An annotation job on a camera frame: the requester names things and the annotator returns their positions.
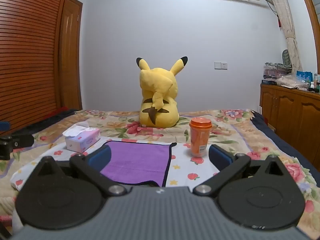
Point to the wooden cabinet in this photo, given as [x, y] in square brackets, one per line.
[292, 115]

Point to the blue carton box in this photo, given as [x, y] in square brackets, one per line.
[305, 76]

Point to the wooden louvered wardrobe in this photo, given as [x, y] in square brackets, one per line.
[27, 55]

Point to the white wall switch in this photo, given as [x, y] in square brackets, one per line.
[221, 65]

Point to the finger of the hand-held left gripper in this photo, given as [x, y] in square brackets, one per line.
[3, 125]
[17, 141]

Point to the purple towel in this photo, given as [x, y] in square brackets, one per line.
[136, 160]

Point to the clear plastic bag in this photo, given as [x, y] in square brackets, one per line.
[290, 81]

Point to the beige curtain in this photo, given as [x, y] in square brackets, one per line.
[287, 30]

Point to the small bottles group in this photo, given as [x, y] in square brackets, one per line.
[315, 83]

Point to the wooden door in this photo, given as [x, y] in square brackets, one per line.
[70, 60]

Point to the orange lidded cup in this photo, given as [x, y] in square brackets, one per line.
[199, 137]

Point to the pink tissue box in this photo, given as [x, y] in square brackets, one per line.
[82, 140]

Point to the white strawberry print cloth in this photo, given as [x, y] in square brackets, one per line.
[182, 173]

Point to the floral bed sheet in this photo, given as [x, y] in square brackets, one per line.
[262, 142]

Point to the dark blue blanket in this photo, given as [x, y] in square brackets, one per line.
[282, 140]

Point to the stack of folded cloths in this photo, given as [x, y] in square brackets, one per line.
[273, 71]

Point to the yellow plush toy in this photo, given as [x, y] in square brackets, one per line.
[158, 92]

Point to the wooden window frame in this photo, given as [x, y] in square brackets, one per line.
[310, 10]

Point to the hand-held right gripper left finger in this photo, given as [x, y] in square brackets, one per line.
[101, 155]

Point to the green hand fan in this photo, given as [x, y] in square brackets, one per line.
[286, 57]

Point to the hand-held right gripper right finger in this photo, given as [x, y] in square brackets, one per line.
[219, 157]

